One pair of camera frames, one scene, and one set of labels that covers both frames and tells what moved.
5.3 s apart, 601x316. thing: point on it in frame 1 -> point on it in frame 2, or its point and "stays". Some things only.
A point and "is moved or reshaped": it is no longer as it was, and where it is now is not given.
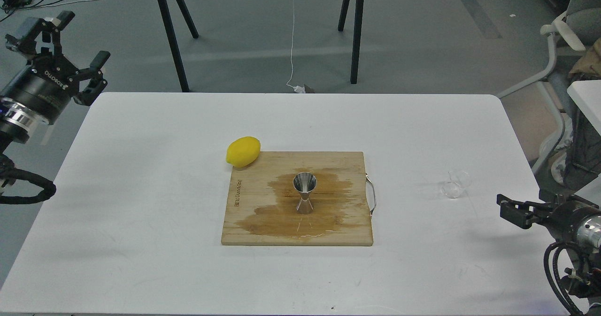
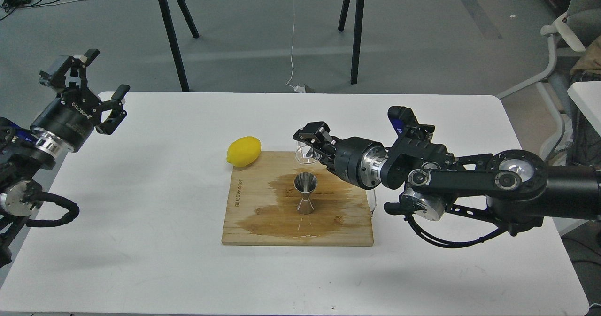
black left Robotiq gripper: x=45 y=85 -> x=72 y=117
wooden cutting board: x=262 y=201 stays
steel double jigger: x=304 y=182 stays
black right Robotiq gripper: x=563 y=209 -> x=356 y=160
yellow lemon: x=243 y=151 stays
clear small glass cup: x=458 y=178 is moved or reshaped
